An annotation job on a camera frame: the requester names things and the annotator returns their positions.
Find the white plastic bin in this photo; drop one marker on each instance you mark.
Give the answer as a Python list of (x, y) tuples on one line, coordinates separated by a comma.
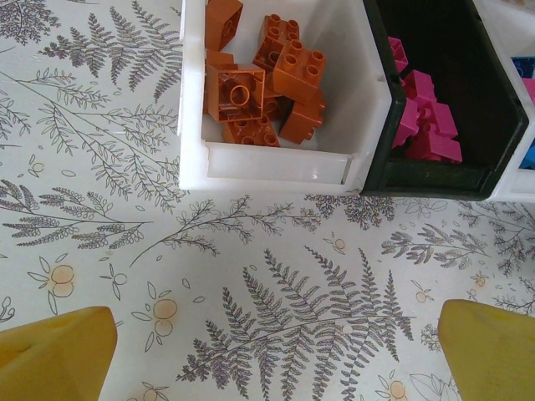
[(514, 184), (276, 167)]

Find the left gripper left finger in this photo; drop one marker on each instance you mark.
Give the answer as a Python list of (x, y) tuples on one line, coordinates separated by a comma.
[(50, 359)]

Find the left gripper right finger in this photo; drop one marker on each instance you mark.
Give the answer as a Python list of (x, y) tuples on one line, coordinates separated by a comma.
[(497, 355)]

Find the black plastic bin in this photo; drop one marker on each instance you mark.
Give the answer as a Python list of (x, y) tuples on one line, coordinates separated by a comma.
[(434, 184)]

